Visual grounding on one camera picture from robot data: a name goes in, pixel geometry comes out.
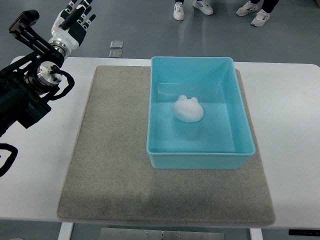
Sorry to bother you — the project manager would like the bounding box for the black table control panel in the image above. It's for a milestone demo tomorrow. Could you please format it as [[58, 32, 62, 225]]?
[[288, 229, 320, 237]]

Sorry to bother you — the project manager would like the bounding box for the lower floor socket plate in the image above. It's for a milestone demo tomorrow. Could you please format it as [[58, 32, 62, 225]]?
[[109, 50, 123, 58]]

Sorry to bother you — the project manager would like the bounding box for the black cable loop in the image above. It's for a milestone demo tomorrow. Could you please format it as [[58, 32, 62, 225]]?
[[0, 143, 19, 178]]

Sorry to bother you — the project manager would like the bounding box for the white table leg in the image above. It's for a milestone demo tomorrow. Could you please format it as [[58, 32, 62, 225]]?
[[57, 222, 74, 240], [249, 228, 263, 240]]

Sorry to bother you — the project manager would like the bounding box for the right white table leg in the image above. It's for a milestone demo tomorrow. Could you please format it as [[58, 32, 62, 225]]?
[[249, 228, 263, 240]]

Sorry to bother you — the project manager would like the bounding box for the upper floor socket plate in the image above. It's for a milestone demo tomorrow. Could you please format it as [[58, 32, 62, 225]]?
[[110, 40, 124, 49]]

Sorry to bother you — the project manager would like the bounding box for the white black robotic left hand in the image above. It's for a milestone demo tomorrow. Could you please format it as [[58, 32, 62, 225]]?
[[49, 0, 96, 59]]

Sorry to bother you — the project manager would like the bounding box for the white bunny toy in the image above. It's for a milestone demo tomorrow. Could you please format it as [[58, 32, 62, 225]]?
[[172, 95, 204, 123]]

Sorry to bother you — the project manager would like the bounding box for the white sneaker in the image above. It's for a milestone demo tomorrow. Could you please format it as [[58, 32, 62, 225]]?
[[173, 1, 185, 21], [236, 0, 259, 17], [251, 10, 270, 27], [192, 0, 214, 16]]

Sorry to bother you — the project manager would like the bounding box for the floor socket plate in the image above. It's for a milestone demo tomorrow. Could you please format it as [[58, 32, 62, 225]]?
[[110, 40, 124, 49], [109, 50, 123, 58]]

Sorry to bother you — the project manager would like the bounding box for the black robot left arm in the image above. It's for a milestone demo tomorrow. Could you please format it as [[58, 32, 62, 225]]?
[[0, 9, 75, 135]]

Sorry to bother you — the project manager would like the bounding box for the grey felt mat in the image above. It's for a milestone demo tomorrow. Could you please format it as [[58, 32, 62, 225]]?
[[57, 65, 276, 227]]

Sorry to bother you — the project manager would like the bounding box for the white sneaker far left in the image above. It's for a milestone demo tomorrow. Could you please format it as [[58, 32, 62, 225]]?
[[173, 1, 185, 21]]

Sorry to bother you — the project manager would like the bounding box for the white sneaker far right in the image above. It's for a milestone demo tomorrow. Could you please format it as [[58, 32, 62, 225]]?
[[251, 10, 270, 27]]

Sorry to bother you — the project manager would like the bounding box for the blue plastic box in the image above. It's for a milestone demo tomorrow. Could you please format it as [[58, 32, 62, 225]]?
[[146, 56, 256, 170]]

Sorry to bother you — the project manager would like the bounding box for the left white table leg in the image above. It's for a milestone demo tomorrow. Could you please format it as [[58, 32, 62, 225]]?
[[57, 222, 74, 240]]

